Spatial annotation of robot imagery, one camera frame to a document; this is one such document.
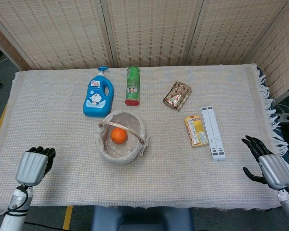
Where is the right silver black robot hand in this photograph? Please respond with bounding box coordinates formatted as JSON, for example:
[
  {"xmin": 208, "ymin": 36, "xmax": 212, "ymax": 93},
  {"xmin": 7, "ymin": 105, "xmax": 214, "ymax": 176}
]
[{"xmin": 241, "ymin": 135, "xmax": 289, "ymax": 191}]

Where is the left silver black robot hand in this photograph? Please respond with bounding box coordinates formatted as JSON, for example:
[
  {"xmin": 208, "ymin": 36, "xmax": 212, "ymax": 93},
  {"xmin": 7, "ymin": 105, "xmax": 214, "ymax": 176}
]
[{"xmin": 15, "ymin": 146, "xmax": 56, "ymax": 186}]

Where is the orange mandarin fruit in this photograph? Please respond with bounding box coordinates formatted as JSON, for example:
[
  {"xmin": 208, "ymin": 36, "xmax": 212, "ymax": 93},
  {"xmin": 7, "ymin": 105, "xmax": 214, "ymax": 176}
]
[{"xmin": 110, "ymin": 128, "xmax": 129, "ymax": 145}]

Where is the woven basket with cloth liner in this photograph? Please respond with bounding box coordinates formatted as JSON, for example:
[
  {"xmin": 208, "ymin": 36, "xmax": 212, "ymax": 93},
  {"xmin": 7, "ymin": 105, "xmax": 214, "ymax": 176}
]
[{"xmin": 96, "ymin": 110, "xmax": 151, "ymax": 165}]

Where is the woven folding screen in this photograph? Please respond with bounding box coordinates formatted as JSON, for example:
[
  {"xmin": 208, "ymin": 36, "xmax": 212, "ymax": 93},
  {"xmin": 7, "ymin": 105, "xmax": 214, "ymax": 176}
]
[{"xmin": 0, "ymin": 0, "xmax": 289, "ymax": 102}]

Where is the silver metal stand foot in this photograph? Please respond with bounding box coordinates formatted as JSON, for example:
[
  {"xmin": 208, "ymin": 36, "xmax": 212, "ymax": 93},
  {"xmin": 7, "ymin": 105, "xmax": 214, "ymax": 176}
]
[{"xmin": 278, "ymin": 105, "xmax": 289, "ymax": 125}]

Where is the white folding stand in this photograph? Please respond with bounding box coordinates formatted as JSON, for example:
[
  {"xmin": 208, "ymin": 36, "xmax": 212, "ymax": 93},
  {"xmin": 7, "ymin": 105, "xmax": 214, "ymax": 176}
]
[{"xmin": 200, "ymin": 106, "xmax": 226, "ymax": 162}]

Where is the yellow snack box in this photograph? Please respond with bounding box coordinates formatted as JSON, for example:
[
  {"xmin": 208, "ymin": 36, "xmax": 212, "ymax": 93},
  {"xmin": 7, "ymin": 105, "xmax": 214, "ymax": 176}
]
[{"xmin": 184, "ymin": 115, "xmax": 209, "ymax": 148}]

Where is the blue cartoon detergent bottle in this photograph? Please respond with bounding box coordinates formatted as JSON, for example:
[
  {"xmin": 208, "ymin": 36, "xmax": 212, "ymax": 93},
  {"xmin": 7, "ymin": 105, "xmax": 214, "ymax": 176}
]
[{"xmin": 82, "ymin": 66, "xmax": 115, "ymax": 118}]

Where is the beige waffle tablecloth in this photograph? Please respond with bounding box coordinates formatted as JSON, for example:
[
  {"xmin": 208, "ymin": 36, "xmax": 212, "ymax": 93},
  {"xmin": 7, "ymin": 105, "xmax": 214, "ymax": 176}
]
[{"xmin": 0, "ymin": 63, "xmax": 289, "ymax": 216}]

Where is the brown gold snack pack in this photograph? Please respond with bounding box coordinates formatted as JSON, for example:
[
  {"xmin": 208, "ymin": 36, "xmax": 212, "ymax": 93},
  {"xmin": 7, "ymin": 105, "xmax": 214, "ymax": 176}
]
[{"xmin": 163, "ymin": 81, "xmax": 193, "ymax": 112}]

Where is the blue robot torso base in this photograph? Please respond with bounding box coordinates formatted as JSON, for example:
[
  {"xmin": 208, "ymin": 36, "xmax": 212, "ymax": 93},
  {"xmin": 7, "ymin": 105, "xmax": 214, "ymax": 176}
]
[{"xmin": 91, "ymin": 205, "xmax": 195, "ymax": 231}]

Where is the green cylindrical chip can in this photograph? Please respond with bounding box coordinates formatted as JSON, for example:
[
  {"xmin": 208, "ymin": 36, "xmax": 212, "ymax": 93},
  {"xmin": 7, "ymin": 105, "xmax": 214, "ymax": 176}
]
[{"xmin": 125, "ymin": 66, "xmax": 141, "ymax": 106}]

